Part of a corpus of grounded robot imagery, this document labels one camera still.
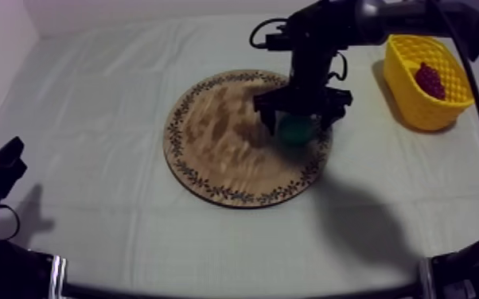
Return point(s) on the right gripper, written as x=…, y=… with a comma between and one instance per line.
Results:
x=302, y=100

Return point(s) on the green toy pear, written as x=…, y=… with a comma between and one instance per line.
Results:
x=297, y=130

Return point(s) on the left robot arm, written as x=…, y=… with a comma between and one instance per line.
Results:
x=9, y=271

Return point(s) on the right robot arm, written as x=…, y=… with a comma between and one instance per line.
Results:
x=383, y=17

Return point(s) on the round wooden board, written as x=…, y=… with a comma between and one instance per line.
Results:
x=223, y=142

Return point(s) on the yellow plastic basket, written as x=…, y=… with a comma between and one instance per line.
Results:
x=419, y=102

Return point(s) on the silver metal bar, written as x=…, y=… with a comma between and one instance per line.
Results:
x=58, y=277

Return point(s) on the purple toy grapes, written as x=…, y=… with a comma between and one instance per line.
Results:
x=430, y=81

